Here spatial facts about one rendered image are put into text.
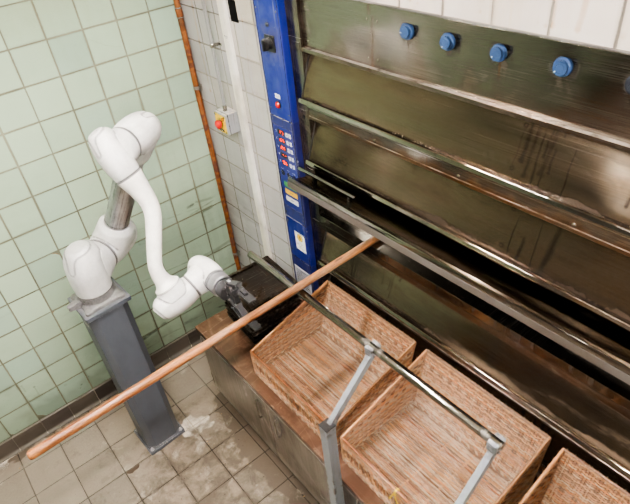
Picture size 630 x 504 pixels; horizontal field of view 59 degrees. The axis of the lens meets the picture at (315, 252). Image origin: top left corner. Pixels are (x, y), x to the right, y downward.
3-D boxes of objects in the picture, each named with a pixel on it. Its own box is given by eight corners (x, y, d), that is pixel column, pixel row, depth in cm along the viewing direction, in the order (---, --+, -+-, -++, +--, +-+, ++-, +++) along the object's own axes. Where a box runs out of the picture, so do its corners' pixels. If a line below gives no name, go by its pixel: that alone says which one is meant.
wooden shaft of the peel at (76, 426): (31, 463, 158) (26, 457, 156) (28, 456, 160) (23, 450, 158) (430, 210, 237) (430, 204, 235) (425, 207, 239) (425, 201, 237)
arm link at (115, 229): (81, 257, 244) (109, 228, 260) (114, 275, 245) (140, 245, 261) (104, 119, 192) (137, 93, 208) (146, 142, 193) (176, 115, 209)
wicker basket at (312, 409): (332, 319, 275) (327, 277, 258) (418, 385, 239) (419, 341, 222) (252, 373, 253) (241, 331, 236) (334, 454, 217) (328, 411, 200)
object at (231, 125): (229, 124, 270) (225, 105, 264) (241, 130, 263) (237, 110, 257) (217, 130, 267) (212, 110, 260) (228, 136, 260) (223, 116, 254)
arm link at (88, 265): (66, 297, 233) (46, 256, 220) (92, 269, 247) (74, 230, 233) (99, 302, 229) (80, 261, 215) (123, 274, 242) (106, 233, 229)
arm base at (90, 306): (61, 302, 240) (56, 293, 236) (108, 277, 251) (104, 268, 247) (78, 323, 228) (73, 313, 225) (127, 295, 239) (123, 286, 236)
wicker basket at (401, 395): (424, 389, 237) (426, 345, 220) (542, 481, 200) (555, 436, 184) (339, 459, 215) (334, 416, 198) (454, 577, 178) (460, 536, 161)
